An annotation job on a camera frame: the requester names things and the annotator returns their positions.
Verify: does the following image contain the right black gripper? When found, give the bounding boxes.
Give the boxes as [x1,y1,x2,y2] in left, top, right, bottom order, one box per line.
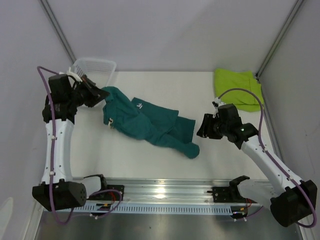
[196,113,229,140]

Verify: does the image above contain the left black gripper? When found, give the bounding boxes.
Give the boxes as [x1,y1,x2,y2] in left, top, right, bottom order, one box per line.
[68,77,110,108]

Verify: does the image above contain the teal green shorts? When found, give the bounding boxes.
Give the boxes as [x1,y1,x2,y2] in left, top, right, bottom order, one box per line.
[103,86,200,159]

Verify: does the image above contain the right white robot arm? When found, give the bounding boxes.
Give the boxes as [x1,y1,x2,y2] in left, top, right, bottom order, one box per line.
[196,112,318,229]

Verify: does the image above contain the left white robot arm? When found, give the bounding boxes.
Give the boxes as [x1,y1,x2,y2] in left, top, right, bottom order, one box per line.
[32,74,109,212]

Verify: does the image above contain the lime green folded shorts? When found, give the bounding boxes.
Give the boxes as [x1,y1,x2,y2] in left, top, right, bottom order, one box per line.
[213,68,264,113]

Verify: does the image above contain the white plastic basket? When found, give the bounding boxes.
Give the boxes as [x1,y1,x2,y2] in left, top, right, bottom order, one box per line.
[71,57,117,88]

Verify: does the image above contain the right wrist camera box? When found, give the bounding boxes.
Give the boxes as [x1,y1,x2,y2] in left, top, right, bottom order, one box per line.
[217,104,243,128]

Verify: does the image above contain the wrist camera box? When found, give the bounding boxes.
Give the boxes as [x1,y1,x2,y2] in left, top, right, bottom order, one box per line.
[48,74,72,96]
[217,104,243,128]

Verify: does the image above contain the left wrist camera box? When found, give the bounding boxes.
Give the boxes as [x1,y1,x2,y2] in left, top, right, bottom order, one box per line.
[48,74,72,96]

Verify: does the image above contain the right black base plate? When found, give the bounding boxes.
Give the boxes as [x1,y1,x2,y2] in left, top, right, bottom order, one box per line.
[206,186,242,203]

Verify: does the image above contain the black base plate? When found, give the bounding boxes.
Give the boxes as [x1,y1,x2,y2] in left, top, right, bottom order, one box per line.
[100,184,125,202]
[206,186,242,203]

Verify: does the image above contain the left aluminium corner post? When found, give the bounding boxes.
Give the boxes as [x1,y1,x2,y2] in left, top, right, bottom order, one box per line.
[38,0,76,64]

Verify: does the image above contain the aluminium corner post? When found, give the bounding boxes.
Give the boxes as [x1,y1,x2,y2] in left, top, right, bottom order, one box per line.
[255,0,307,81]
[38,0,76,64]

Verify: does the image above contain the aluminium mounting rail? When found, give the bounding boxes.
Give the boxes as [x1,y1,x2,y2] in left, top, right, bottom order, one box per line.
[72,177,271,202]

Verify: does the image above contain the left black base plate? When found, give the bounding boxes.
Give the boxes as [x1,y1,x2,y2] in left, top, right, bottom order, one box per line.
[100,184,125,202]

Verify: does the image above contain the white slotted cable duct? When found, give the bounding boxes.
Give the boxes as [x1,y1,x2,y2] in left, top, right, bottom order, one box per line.
[74,203,233,216]

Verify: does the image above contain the right aluminium corner post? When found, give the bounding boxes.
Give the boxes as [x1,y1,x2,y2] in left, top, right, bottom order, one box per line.
[255,0,307,81]

